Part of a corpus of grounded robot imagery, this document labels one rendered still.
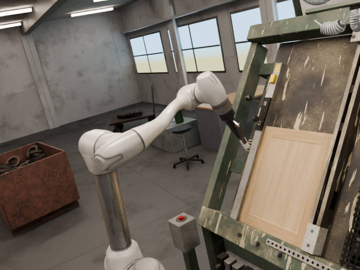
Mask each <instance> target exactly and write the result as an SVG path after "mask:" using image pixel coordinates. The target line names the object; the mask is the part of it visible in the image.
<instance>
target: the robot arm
mask: <svg viewBox="0 0 360 270"><path fill-rule="evenodd" d="M202 103H206V104H210V105H211V107H212V108H213V110H214V112H215V113H216V114H217V115H219V117H220V118H221V120H222V121H224V122H225V123H226V124H227V125H228V127H229V128H230V129H231V131H232V132H233V134H234V135H235V137H237V138H238V140H239V141H240V142H241V144H242V146H243V147H244V149H245V150H247V149H248V148H249V147H250V145H249V143H248V141H247V140H246V138H245V137H246V135H245V133H244V131H243V129H242V127H241V124H240V123H237V120H236V119H235V118H234V115H235V112H234V110H233V108H232V106H233V105H232V104H231V102H230V100H229V99H228V97H227V95H226V91H225V89H224V87H223V85H222V84H221V82H220V81H219V79H218V78H217V77H216V75H215V74H213V73H212V72H211V71H206V72H203V73H201V74H200V75H199V76H197V83H194V84H189V85H186V86H184V87H182V88H181V89H180V90H179V91H178V93H177V98H176V99H174V100H173V102H171V103H170V104H169V105H168V106H167V107H166V108H165V110H164V111H163V112H162V113H161V114H160V115H159V116H158V117H157V118H156V119H154V120H152V121H150V122H148V123H146V124H143V125H141V126H138V127H135V128H132V129H130V130H128V131H126V132H123V133H112V132H111V131H107V130H101V129H95V130H92V131H88V132H86V133H84V134H83V135H82V136H81V137H80V139H79V143H78V148H79V152H80V154H81V155H82V157H83V159H84V161H85V163H86V166H87V168H88V170H89V171H90V172H91V173H92V174H93V176H94V180H95V185H96V189H97V193H98V196H99V201H100V205H101V210H102V215H103V219H104V223H105V227H106V231H107V235H108V240H109V244H110V245H109V247H108V248H107V250H106V257H105V260H104V268H105V270H165V268H164V267H163V265H162V264H161V263H160V262H159V261H158V260H156V259H154V258H144V257H143V255H142V253H141V250H140V248H139V246H138V243H137V242H136V241H134V240H132V239H131V235H130V231H129V225H128V221H127V217H126V212H125V207H124V203H123V198H122V193H121V188H120V184H119V180H118V174H117V170H116V169H117V168H119V167H121V166H123V165H125V164H126V163H128V162H129V161H131V160H132V159H134V158H135V157H136V156H137V155H139V154H140V153H141V152H142V151H143V150H145V148H146V147H147V146H148V145H149V144H150V143H151V142H152V141H153V140H154V139H155V138H156V137H158V136H159V135H160V134H161V133H162V132H163V131H164V130H165V129H166V128H167V127H168V126H169V125H170V123H171V121H172V120H173V118H174V117H175V115H176V113H177V112H178V111H180V110H181V109H185V110H189V109H191V108H194V107H197V106H199V105H200V104H202Z"/></svg>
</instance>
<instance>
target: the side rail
mask: <svg viewBox="0 0 360 270"><path fill-rule="evenodd" d="M267 52H268V49H267V48H265V47H264V46H262V45H261V44H260V43H258V42H256V43H251V45H250V49H249V52H248V55H247V58H246V62H245V65H244V69H243V72H242V75H241V79H240V81H239V85H238V88H237V92H236V95H235V98H234V102H233V104H232V108H233V110H234V112H235V115H234V118H235V119H236V120H237V123H240V124H241V127H242V129H243V131H244V129H245V125H246V122H247V119H248V116H249V112H250V109H251V106H252V102H253V100H251V101H247V100H246V99H245V98H246V96H247V95H251V96H252V98H254V95H255V92H256V89H257V86H258V82H259V78H260V75H258V74H259V71H260V67H261V64H264V62H265V59H266V55H267ZM240 143H241V142H240V141H239V140H238V138H237V137H235V135H234V134H233V132H232V131H231V129H230V128H229V127H228V125H226V128H225V131H224V134H223V138H222V141H221V145H220V148H219V151H218V154H217V157H216V161H215V164H214V168H213V171H212V174H211V178H210V180H209V184H208V187H207V191H206V194H205V197H204V201H203V204H202V205H203V206H205V207H207V208H211V209H215V210H219V211H220V209H221V206H222V202H223V199H224V195H225V193H226V189H227V186H228V183H229V179H230V175H231V171H230V167H231V164H232V161H233V159H236V155H237V152H238V149H239V145H240Z"/></svg>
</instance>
